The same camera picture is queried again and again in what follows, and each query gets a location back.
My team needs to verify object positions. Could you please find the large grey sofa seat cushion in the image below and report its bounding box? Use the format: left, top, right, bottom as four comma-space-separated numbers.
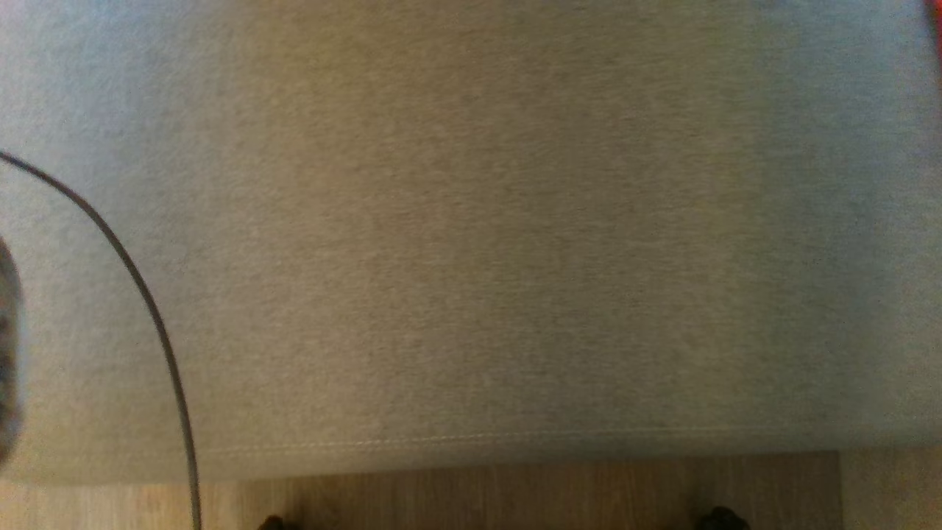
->
0, 0, 942, 487

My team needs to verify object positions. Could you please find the thin black cable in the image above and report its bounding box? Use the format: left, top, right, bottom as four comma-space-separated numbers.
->
0, 151, 203, 530

